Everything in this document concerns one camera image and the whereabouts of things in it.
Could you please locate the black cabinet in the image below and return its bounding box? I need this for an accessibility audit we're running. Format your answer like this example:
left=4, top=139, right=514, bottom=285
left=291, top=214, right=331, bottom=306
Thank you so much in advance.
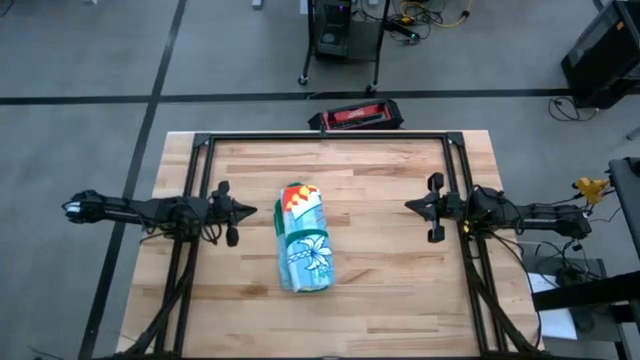
left=559, top=0, right=640, bottom=110

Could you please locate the white paper sheet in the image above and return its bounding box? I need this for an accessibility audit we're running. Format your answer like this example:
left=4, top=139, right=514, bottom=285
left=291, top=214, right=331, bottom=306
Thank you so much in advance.
left=527, top=272, right=579, bottom=341

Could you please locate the black computer tower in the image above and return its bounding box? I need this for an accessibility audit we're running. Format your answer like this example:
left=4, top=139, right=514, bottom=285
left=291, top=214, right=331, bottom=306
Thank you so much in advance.
left=313, top=0, right=354, bottom=59

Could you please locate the black power strip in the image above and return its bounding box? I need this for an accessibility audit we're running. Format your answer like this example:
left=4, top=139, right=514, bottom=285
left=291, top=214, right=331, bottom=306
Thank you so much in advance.
left=383, top=18, right=422, bottom=42

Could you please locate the black coiled floor cable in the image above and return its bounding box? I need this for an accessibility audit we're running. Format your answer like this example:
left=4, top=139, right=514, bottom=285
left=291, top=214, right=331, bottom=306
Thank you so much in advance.
left=547, top=95, right=599, bottom=123

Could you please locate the dark gray panel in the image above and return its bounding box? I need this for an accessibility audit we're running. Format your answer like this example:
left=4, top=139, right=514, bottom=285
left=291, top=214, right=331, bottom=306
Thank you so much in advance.
left=607, top=156, right=640, bottom=236

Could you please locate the yellow clamp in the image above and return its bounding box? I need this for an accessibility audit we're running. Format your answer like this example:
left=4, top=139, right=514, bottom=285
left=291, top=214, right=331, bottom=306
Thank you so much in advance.
left=571, top=176, right=611, bottom=205

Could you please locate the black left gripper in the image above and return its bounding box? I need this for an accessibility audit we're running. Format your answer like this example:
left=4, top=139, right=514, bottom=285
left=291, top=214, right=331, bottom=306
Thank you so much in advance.
left=198, top=195, right=259, bottom=249

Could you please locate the red black equipment case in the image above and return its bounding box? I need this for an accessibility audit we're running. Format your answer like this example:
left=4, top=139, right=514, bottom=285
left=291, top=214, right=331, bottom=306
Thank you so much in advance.
left=307, top=98, right=405, bottom=132

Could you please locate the dinosaur print towel green back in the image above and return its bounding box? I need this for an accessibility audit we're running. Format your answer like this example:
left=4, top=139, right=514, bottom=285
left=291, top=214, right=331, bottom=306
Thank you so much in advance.
left=273, top=181, right=338, bottom=295

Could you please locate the black wheeled computer cart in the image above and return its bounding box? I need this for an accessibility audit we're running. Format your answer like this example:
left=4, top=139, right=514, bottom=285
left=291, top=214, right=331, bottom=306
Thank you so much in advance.
left=297, top=0, right=393, bottom=95

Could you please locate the black desk bar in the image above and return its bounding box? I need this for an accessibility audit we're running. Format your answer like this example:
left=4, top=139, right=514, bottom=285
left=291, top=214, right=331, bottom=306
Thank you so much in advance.
left=530, top=269, right=640, bottom=312

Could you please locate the yellow cable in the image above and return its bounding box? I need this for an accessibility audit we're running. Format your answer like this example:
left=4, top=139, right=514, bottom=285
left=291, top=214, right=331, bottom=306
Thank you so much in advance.
left=397, top=0, right=474, bottom=29

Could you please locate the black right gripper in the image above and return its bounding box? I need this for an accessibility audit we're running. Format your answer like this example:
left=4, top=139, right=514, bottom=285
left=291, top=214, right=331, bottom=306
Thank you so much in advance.
left=403, top=171, right=470, bottom=229

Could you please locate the black aluminium table frame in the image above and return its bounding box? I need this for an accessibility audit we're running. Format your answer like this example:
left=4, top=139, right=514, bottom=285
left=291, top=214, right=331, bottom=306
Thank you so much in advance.
left=107, top=130, right=549, bottom=360

